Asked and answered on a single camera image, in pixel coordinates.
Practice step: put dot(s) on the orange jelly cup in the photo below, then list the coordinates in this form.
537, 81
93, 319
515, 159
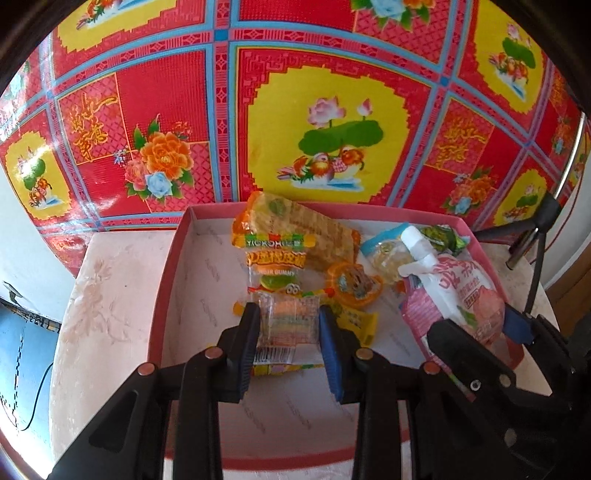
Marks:
353, 281

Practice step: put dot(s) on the pink cardboard box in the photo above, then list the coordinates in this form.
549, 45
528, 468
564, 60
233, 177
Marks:
198, 286

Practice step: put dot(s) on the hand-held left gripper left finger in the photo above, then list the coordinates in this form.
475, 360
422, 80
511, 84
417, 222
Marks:
249, 350

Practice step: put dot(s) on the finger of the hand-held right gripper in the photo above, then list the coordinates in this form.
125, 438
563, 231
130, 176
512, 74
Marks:
466, 350
517, 323

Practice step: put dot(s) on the red floral printed cloth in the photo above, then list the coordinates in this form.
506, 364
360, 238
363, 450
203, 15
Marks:
231, 92

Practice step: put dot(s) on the white wall socket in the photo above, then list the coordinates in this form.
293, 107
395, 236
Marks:
13, 290

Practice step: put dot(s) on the pink drink pouch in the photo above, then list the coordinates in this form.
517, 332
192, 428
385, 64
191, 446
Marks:
457, 286

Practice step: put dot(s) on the black tripod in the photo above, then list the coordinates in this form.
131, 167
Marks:
547, 210

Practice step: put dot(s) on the burger gummy packet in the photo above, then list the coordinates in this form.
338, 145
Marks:
277, 263

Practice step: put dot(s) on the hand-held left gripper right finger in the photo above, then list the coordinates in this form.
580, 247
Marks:
330, 355

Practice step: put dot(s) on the orange cracker packet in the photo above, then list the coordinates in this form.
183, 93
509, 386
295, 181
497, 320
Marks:
318, 226

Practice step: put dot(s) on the clear blue-edged jelly packet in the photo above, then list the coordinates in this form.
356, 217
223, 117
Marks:
383, 254

